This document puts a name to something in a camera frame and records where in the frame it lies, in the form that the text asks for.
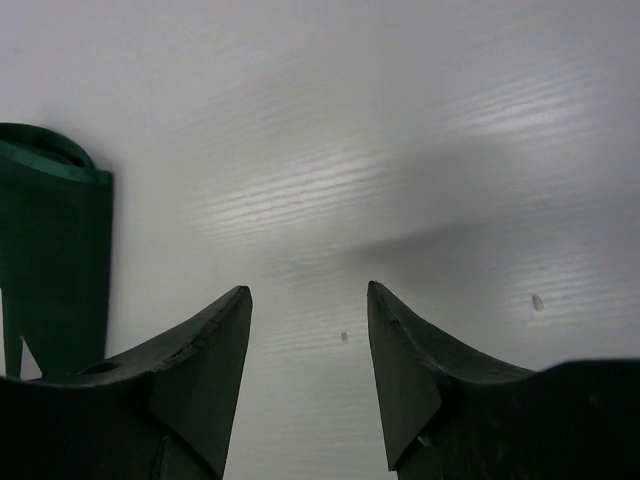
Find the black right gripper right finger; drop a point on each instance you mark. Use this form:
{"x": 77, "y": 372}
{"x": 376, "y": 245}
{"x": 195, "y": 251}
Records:
{"x": 449, "y": 411}

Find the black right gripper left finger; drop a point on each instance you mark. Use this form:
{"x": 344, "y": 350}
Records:
{"x": 161, "y": 410}

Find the dark green cloth napkin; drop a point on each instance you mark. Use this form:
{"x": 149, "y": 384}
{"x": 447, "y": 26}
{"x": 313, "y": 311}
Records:
{"x": 56, "y": 233}

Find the steel table knife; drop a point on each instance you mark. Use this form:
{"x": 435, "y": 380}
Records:
{"x": 19, "y": 360}

